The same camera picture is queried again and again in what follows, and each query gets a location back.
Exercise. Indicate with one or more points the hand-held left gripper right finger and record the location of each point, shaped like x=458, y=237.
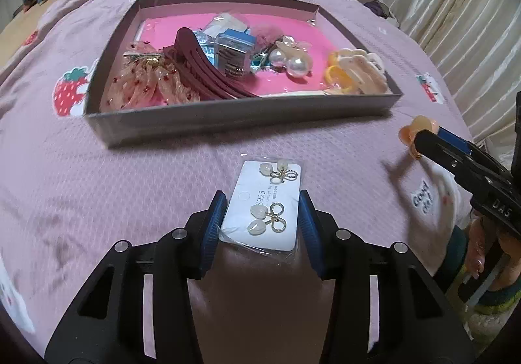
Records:
x=309, y=229

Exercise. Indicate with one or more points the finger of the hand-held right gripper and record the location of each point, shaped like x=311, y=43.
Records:
x=454, y=137
x=439, y=148

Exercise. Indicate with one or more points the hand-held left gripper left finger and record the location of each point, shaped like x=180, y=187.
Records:
x=213, y=225

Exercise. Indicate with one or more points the white earring card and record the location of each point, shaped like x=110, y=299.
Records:
x=248, y=181

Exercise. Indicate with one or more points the white claw hair clip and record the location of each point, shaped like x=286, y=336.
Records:
x=362, y=71

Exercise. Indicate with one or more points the grey cardboard box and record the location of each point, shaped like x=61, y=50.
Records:
x=244, y=115

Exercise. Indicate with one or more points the maroon claw hair clip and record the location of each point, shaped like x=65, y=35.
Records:
x=195, y=63

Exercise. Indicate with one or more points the pearl claw hair clip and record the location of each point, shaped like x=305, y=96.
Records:
x=297, y=65

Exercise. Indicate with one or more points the blue hairpin box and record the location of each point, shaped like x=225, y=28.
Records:
x=234, y=42

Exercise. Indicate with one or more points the pink fluffy pompom hair clip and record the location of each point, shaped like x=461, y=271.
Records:
x=264, y=32

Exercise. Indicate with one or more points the person's right forearm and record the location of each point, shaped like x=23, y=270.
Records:
x=500, y=297

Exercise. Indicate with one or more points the person's right hand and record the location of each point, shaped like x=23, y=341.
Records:
x=477, y=250

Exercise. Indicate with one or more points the pink printed blanket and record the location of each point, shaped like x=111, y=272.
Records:
x=122, y=205

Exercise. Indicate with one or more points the white satin curtain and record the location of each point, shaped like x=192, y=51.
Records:
x=456, y=14

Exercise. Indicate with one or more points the yellow plastic bangle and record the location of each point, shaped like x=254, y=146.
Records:
x=336, y=75

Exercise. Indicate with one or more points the lace bow hair clip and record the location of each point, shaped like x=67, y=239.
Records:
x=138, y=79

